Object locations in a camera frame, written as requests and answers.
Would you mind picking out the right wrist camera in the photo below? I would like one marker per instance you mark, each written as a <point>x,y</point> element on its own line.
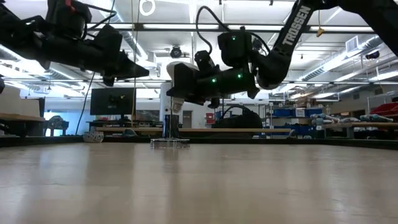
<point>205,62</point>

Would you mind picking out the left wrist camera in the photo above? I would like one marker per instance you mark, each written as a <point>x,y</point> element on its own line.
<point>66,18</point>

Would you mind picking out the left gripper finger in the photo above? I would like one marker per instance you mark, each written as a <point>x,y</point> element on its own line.
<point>129,74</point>
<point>130,65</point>

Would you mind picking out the black aluminium table frame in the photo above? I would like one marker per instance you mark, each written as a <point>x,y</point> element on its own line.
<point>280,142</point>

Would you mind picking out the wooden side table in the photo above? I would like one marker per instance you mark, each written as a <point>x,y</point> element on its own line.
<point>18,118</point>

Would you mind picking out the round black ceiling camera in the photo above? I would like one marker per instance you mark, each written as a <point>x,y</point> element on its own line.
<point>175,52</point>

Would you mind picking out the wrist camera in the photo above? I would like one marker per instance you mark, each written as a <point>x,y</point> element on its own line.
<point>205,62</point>
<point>66,18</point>

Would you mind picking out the white pillar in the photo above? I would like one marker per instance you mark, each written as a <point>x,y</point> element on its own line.
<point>164,102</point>

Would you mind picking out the long wooden workbench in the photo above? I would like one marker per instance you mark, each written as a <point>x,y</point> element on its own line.
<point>373,125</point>

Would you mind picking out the white flood lightbulb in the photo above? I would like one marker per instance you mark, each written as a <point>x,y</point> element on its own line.
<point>170,71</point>

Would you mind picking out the small red box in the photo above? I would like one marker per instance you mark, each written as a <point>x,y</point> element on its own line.
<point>210,119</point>

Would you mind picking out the beige box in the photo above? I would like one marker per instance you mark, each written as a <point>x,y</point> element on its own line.
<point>18,102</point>

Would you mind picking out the grey-blue rolled bundle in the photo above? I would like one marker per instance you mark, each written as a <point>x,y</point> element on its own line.
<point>374,118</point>
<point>323,119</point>

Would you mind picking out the red bin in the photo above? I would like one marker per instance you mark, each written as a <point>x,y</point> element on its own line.
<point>385,109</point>

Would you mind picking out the silver ceiling duct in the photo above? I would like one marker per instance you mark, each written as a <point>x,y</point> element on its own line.
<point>339,59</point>

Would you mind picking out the grey rounded object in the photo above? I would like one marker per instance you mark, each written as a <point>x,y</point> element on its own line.
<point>129,133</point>

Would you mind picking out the chrome lamp socket clear base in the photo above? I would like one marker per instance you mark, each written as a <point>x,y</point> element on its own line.
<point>171,126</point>

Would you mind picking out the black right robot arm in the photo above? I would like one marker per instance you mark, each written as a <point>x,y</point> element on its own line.
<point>295,28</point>

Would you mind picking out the blue storage bins shelf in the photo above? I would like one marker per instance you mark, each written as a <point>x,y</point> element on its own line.
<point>286,112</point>

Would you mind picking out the black monitor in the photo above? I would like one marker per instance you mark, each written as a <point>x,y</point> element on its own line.
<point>112,101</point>

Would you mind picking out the black bag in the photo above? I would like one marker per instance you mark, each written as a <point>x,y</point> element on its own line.
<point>237,119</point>

